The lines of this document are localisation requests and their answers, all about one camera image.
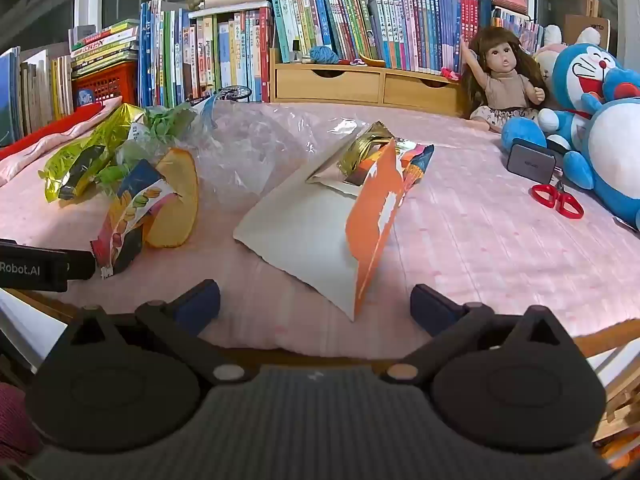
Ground grey power bank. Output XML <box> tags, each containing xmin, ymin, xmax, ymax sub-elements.
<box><xmin>506</xmin><ymin>142</ymin><xmax>557</xmax><ymax>185</ymax></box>

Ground wooden drawer organizer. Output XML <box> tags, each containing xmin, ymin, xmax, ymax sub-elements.
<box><xmin>269</xmin><ymin>47</ymin><xmax>468</xmax><ymax>117</ymax></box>

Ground colourful macaron snack packet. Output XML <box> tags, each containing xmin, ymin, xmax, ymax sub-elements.
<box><xmin>90</xmin><ymin>159</ymin><xmax>183</xmax><ymax>279</ymax></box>

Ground row of slim colourful books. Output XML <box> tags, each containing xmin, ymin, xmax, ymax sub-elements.
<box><xmin>266</xmin><ymin>0</ymin><xmax>495</xmax><ymax>75</ymax></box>

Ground white orange paper box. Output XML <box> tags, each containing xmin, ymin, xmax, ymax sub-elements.
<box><xmin>233</xmin><ymin>125</ymin><xmax>407</xmax><ymax>322</ymax></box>

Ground green white label wrapper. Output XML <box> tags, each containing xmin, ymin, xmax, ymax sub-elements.
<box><xmin>95</xmin><ymin>122</ymin><xmax>151</xmax><ymax>184</ymax></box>

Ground red scissors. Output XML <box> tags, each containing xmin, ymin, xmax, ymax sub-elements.
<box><xmin>531</xmin><ymin>180</ymin><xmax>585</xmax><ymax>220</ymax></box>

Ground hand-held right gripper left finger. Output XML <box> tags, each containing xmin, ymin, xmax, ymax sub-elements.
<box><xmin>65</xmin><ymin>280</ymin><xmax>261</xmax><ymax>386</ymax></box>

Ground blue white wrapper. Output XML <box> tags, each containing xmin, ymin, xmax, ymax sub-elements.
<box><xmin>192</xmin><ymin>94</ymin><xmax>222</xmax><ymax>129</ymax></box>

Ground brown cardboard box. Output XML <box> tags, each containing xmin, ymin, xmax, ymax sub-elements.
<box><xmin>564</xmin><ymin>13</ymin><xmax>612</xmax><ymax>52</ymax></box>

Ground wooden frame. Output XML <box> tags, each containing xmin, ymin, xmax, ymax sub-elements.
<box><xmin>592</xmin><ymin>355</ymin><xmax>640</xmax><ymax>461</ymax></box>

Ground blue yarn ball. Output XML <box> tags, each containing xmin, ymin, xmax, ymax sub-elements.
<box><xmin>308</xmin><ymin>45</ymin><xmax>342</xmax><ymax>65</ymax></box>

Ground green crumpled wrapper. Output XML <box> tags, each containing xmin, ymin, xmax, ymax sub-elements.
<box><xmin>142</xmin><ymin>104</ymin><xmax>198</xmax><ymax>143</ymax></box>

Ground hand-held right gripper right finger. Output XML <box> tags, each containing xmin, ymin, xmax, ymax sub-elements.
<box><xmin>380</xmin><ymin>284</ymin><xmax>573</xmax><ymax>386</ymax></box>

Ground stack of flat colourful books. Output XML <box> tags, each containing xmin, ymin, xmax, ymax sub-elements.
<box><xmin>69</xmin><ymin>18</ymin><xmax>142</xmax><ymax>79</ymax></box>

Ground toy bicycle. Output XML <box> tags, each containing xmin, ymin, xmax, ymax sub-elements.
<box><xmin>184</xmin><ymin>85</ymin><xmax>253</xmax><ymax>108</ymax></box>

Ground gold foil wrapper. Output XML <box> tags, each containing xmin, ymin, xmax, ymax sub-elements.
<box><xmin>336</xmin><ymin>121</ymin><xmax>397</xmax><ymax>187</ymax></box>

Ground folded red pink cloth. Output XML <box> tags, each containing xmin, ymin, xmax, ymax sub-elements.
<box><xmin>0</xmin><ymin>97</ymin><xmax>123</xmax><ymax>188</ymax></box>

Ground yellow round packaging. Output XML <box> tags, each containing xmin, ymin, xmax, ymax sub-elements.
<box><xmin>144</xmin><ymin>148</ymin><xmax>199</xmax><ymax>249</ymax></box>

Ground brown haired doll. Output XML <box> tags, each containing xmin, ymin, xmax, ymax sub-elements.
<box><xmin>460</xmin><ymin>27</ymin><xmax>551</xmax><ymax>133</ymax></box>

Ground row of thin pastel books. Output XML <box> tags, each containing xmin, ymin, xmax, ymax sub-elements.
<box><xmin>491</xmin><ymin>6</ymin><xmax>546</xmax><ymax>56</ymax></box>

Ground yellow green foil wrapper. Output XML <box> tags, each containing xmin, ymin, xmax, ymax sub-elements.
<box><xmin>39</xmin><ymin>104</ymin><xmax>147</xmax><ymax>204</ymax></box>

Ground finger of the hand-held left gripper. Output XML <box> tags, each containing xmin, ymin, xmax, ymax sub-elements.
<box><xmin>66</xmin><ymin>249</ymin><xmax>96</xmax><ymax>281</ymax></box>

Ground blue cat plush toy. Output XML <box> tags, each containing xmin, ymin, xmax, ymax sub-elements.
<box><xmin>501</xmin><ymin>42</ymin><xmax>631</xmax><ymax>161</ymax></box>
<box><xmin>565</xmin><ymin>67</ymin><xmax>640</xmax><ymax>231</ymax></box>

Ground pink rabbit plush toy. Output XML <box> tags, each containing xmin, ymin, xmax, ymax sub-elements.
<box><xmin>532</xmin><ymin>25</ymin><xmax>602</xmax><ymax>78</ymax></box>

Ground clear plastic bag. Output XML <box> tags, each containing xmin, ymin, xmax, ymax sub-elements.
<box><xmin>190</xmin><ymin>100</ymin><xmax>351</xmax><ymax>213</ymax></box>

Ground orange blue snack packet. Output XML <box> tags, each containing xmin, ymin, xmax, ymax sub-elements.
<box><xmin>394</xmin><ymin>139</ymin><xmax>436</xmax><ymax>192</ymax></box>

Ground red plastic basket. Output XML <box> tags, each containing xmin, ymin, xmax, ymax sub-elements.
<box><xmin>72</xmin><ymin>61</ymin><xmax>139</xmax><ymax>109</ymax></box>

